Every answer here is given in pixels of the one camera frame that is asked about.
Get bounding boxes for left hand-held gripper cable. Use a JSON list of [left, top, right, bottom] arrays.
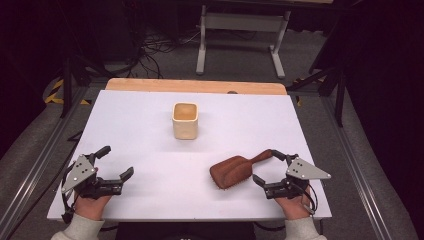
[[60, 162, 77, 224]]

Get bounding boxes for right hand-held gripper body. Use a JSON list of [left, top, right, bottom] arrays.
[[264, 154, 332, 200]]

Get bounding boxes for aluminium rail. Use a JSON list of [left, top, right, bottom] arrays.
[[319, 95, 396, 240], [0, 85, 89, 240]]

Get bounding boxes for white metal desk frame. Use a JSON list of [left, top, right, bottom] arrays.
[[195, 4, 292, 80]]

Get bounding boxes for black floor cables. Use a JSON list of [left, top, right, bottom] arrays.
[[131, 28, 201, 80]]

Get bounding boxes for cream square cup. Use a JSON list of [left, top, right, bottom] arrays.
[[171, 101, 200, 141]]

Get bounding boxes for person's left hand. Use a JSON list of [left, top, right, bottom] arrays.
[[73, 195, 113, 221]]

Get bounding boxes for black metal stand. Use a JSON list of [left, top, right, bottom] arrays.
[[287, 64, 348, 128], [59, 54, 113, 119]]

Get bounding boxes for right hand-held gripper cable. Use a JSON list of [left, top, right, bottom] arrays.
[[299, 182, 319, 215]]

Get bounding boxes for hand-held gripper cable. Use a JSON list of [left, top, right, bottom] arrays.
[[299, 182, 319, 215], [60, 162, 77, 224]]

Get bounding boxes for person's right hand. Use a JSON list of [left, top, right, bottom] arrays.
[[274, 187, 313, 221]]

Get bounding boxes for yellow black hazard tape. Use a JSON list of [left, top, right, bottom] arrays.
[[44, 78, 92, 106]]

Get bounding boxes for brown wooden hairbrush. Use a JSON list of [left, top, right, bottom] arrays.
[[209, 148, 274, 191]]

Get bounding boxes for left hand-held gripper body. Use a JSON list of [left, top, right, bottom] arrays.
[[61, 153, 124, 200]]

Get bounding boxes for person's dark clothing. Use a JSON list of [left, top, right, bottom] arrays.
[[114, 221, 257, 240]]

